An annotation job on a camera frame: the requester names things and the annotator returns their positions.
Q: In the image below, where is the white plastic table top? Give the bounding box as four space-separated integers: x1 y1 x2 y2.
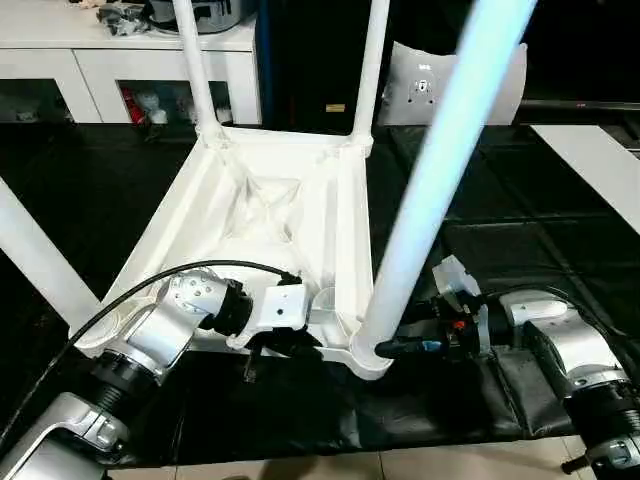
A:
67 124 401 382

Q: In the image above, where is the white plastic table leg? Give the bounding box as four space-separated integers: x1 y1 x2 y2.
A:
172 0 222 140
0 174 102 327
351 0 392 147
349 0 539 362

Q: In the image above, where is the black floor mat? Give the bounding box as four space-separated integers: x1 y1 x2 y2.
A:
0 119 640 469

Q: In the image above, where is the white flat panel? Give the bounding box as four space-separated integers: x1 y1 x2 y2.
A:
529 123 640 227

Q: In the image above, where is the grey printed cushion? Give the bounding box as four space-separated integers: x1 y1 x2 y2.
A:
377 41 529 127

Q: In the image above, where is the small red box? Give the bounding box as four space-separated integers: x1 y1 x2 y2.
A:
125 89 145 124

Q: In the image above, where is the grey round bag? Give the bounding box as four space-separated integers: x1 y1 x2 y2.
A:
144 0 256 34

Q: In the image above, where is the white glass-door cabinet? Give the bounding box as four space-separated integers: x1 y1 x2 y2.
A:
0 9 262 126

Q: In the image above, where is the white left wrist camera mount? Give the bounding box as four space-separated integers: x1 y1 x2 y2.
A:
227 283 311 351

